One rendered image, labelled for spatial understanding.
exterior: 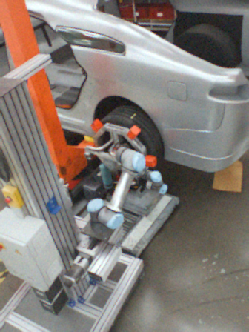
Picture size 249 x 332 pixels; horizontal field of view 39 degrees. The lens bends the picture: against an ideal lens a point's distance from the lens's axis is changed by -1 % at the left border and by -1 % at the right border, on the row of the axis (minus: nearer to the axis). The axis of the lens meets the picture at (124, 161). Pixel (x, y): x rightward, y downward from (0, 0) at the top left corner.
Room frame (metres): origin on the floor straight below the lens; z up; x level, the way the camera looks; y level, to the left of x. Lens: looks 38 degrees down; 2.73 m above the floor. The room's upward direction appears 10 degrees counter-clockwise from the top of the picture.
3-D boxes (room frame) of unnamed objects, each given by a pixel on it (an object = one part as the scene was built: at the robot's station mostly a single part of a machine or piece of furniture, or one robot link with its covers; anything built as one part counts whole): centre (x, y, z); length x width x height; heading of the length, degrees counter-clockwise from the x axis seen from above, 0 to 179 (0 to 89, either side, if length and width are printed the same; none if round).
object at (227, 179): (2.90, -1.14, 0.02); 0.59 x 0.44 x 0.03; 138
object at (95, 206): (1.75, 0.25, 0.98); 0.13 x 0.12 x 0.14; 41
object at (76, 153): (2.99, 0.39, 0.69); 0.52 x 0.17 x 0.35; 138
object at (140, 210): (2.71, -0.05, 0.13); 0.50 x 0.36 x 0.10; 48
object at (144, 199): (2.68, -0.09, 0.32); 0.40 x 0.30 x 0.28; 48
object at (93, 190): (2.81, 0.28, 0.26); 0.42 x 0.18 x 0.35; 138
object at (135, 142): (2.55, 0.02, 0.85); 0.54 x 0.07 x 0.54; 48
